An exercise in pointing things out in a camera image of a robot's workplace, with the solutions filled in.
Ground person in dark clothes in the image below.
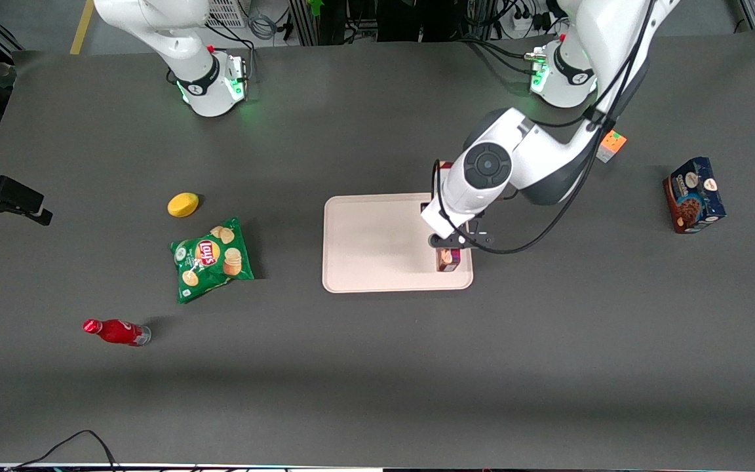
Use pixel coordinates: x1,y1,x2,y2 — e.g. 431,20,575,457
377,0,458,44

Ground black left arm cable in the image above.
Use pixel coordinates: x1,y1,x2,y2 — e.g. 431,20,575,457
431,0,657,256

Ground blue cookie box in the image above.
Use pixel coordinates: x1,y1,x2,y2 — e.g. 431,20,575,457
663,156,727,235

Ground white perforated box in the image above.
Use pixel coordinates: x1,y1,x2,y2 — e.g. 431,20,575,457
206,0,248,29

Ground yellow lemon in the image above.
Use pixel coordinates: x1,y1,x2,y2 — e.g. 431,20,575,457
167,192,200,218

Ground green chips bag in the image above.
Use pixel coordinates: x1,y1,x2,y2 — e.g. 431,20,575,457
169,217,255,304

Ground grey coiled cable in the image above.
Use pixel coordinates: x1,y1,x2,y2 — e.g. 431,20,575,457
248,12,281,41

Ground red cookie box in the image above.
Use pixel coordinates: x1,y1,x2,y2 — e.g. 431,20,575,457
435,161,462,273

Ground beige plastic tray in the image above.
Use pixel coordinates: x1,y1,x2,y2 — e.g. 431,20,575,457
322,191,474,294

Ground red soda bottle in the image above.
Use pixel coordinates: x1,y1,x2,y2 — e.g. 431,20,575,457
83,319,152,347

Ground black base cable bundle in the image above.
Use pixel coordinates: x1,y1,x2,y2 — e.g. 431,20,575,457
459,36,549,76

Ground thin black table cable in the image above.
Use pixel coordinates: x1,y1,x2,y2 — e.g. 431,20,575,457
4,429,119,472

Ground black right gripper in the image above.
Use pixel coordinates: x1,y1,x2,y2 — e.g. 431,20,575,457
0,174,53,227

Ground white power strip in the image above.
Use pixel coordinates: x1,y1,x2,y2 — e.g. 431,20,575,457
511,5,552,32

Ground orange puzzle cube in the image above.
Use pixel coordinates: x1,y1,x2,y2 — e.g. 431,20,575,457
597,130,628,163

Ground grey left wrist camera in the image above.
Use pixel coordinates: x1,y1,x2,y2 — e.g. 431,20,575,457
427,229,495,252

